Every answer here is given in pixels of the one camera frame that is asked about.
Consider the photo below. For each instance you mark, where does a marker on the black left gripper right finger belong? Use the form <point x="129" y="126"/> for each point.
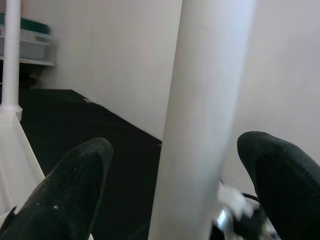
<point x="287" y="190"/>

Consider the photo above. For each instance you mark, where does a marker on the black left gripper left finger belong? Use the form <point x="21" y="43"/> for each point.
<point x="67" y="195"/>

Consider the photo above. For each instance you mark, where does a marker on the white plastic table leg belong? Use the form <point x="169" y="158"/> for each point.
<point x="11" y="62"/>
<point x="200" y="100"/>

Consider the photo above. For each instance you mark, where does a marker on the black tablecloth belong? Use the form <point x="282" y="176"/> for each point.
<point x="87" y="125"/>

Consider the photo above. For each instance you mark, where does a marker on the clear plastic storage drawer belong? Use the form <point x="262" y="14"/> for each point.
<point x="32" y="47"/>

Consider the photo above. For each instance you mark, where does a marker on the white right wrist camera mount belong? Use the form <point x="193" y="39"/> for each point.
<point x="232" y="197"/>

